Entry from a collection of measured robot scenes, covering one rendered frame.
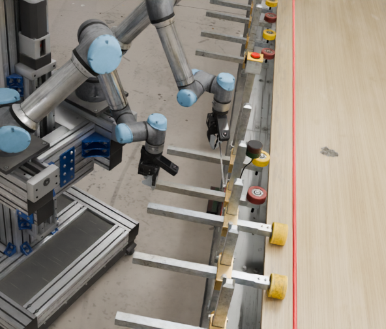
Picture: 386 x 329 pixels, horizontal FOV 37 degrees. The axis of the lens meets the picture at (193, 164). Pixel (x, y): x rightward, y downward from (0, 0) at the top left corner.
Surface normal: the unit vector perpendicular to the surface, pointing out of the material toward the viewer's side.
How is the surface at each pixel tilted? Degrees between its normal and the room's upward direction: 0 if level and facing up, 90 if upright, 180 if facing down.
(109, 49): 86
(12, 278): 0
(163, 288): 0
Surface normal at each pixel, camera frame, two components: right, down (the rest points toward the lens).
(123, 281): 0.13, -0.77
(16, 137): 0.27, 0.70
